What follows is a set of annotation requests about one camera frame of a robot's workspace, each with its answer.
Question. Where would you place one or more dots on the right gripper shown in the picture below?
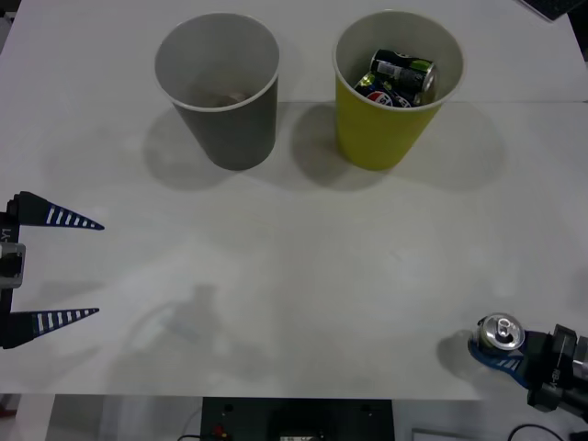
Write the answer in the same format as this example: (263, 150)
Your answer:
(558, 367)

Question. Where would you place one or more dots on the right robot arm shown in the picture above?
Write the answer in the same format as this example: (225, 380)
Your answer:
(581, 367)

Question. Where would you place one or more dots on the black robot torso base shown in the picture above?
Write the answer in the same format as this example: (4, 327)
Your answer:
(298, 418)

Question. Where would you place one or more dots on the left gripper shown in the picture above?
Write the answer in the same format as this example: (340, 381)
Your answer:
(9, 229)

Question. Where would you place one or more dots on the black and green can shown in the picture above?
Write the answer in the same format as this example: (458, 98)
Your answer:
(404, 69)

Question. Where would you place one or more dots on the blue can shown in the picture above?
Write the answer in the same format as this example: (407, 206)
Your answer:
(383, 95)

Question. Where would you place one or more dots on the yellow-green plastic bin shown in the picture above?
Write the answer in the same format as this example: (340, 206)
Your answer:
(376, 138)

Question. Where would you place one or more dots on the grey plastic bin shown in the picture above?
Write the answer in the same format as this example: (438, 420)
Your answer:
(239, 133)

